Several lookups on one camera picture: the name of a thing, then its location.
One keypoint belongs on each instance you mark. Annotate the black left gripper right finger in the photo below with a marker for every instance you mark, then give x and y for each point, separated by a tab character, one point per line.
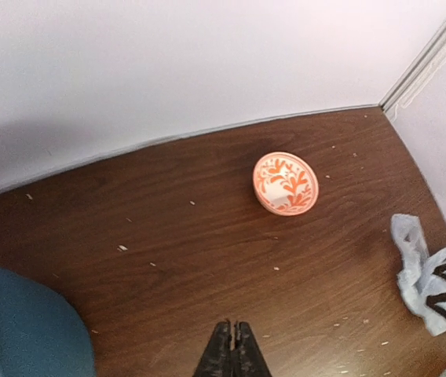
247	359

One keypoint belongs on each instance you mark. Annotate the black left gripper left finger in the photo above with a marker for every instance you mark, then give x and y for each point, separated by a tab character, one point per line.
216	359

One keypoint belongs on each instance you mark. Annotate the teal plastic trash bin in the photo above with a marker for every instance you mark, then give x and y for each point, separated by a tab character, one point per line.
41	334

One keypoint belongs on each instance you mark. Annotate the translucent grey plastic bag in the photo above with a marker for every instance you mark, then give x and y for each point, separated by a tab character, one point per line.
416	280

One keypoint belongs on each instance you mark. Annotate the orange patterned ceramic bowl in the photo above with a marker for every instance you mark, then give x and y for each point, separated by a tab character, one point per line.
284	184

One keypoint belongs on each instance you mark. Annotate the right aluminium corner post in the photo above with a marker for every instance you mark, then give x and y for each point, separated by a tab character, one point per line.
417	76

